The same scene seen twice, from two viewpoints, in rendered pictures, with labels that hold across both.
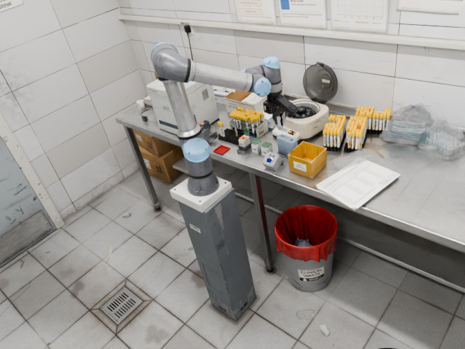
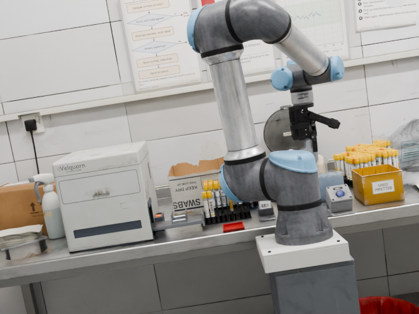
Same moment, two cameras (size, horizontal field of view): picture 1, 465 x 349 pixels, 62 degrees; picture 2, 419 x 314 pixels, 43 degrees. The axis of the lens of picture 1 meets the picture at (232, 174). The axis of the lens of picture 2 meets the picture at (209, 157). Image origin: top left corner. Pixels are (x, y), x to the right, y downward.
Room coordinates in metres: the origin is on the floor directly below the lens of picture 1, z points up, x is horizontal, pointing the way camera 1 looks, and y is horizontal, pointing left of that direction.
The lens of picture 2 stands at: (0.71, 1.27, 1.36)
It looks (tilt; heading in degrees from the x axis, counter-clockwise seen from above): 8 degrees down; 313
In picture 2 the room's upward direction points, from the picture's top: 9 degrees counter-clockwise
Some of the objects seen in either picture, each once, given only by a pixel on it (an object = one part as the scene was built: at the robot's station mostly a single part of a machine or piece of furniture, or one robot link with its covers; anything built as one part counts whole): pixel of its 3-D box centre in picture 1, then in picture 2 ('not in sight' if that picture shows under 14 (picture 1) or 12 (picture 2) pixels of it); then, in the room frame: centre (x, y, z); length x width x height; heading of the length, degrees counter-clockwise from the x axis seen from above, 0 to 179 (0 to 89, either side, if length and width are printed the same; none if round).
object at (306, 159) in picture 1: (307, 160); (376, 184); (1.49, -0.37, 0.93); 0.13 x 0.13 x 0.10; 41
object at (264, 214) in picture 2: (245, 147); (265, 212); (1.77, -0.10, 0.89); 0.09 x 0.05 x 0.04; 130
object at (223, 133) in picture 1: (232, 129); (223, 203); (1.91, -0.05, 0.93); 0.17 x 0.09 x 0.11; 43
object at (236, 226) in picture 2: (221, 149); (233, 227); (1.81, 0.03, 0.88); 0.07 x 0.07 x 0.01; 42
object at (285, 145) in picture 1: (287, 146); (328, 187); (1.64, -0.30, 0.92); 0.10 x 0.07 x 0.10; 37
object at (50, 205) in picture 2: not in sight; (48, 205); (2.44, 0.30, 1.00); 0.09 x 0.08 x 0.24; 132
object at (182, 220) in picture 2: (201, 131); (173, 220); (1.98, 0.13, 0.92); 0.21 x 0.07 x 0.05; 42
